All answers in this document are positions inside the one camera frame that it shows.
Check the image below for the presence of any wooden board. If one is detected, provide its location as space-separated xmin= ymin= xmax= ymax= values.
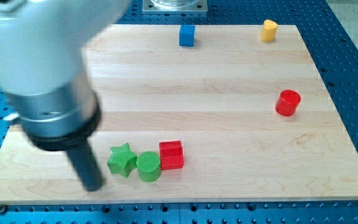
xmin=0 ymin=25 xmax=358 ymax=205

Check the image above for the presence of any green star block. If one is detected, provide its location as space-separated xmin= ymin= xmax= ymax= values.
xmin=107 ymin=143 xmax=137 ymax=178

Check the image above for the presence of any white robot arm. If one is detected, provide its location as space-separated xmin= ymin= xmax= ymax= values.
xmin=0 ymin=0 xmax=130 ymax=151

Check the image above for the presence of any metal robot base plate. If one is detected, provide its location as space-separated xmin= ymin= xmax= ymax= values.
xmin=142 ymin=0 xmax=208 ymax=12

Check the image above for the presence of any blue cube block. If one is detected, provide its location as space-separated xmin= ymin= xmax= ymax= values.
xmin=179 ymin=25 xmax=195 ymax=47

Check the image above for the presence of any red hexagon block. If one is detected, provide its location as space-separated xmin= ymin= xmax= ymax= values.
xmin=275 ymin=90 xmax=301 ymax=116

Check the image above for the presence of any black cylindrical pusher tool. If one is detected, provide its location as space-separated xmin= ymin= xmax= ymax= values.
xmin=65 ymin=140 xmax=104 ymax=192

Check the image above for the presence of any yellow heart block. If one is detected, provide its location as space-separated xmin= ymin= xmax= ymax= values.
xmin=261 ymin=19 xmax=278 ymax=42

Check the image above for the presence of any red cube block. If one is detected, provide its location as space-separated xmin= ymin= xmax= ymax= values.
xmin=159 ymin=141 xmax=185 ymax=170

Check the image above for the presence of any green cylinder block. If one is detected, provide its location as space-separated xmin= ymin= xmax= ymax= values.
xmin=137 ymin=151 xmax=161 ymax=182

